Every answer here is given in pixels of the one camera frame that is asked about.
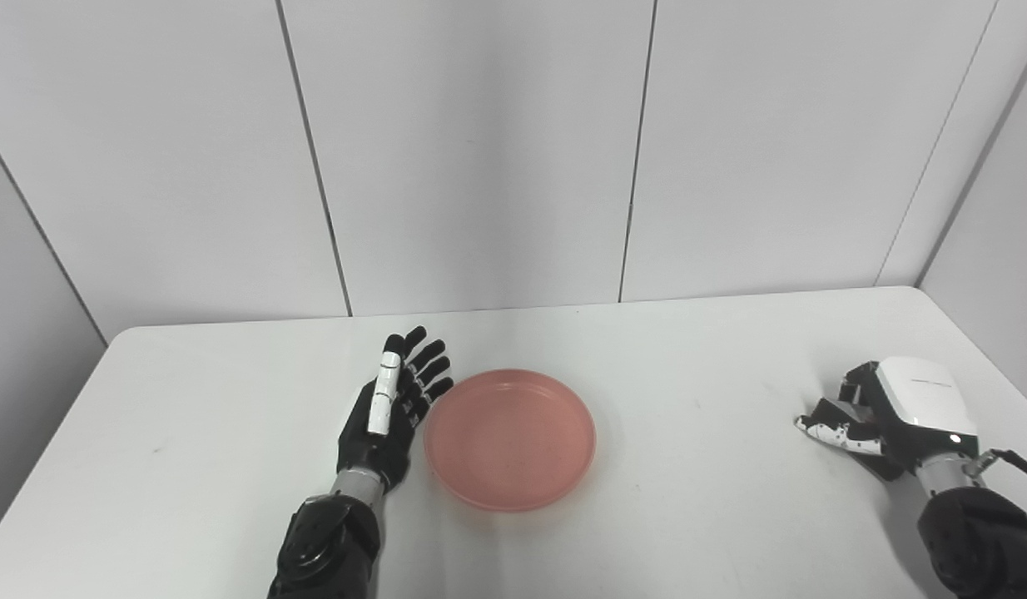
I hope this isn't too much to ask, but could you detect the pink round plate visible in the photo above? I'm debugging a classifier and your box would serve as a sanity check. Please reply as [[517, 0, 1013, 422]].
[[423, 369, 598, 512]]

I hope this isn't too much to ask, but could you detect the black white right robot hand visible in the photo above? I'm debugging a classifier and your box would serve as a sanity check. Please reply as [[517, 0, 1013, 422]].
[[795, 356, 980, 482]]

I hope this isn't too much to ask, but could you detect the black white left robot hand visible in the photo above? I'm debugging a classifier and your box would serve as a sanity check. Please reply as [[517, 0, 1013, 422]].
[[336, 325, 454, 492]]

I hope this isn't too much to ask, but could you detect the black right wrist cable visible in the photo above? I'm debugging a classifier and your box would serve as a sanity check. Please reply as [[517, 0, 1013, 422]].
[[963, 449, 1027, 492]]

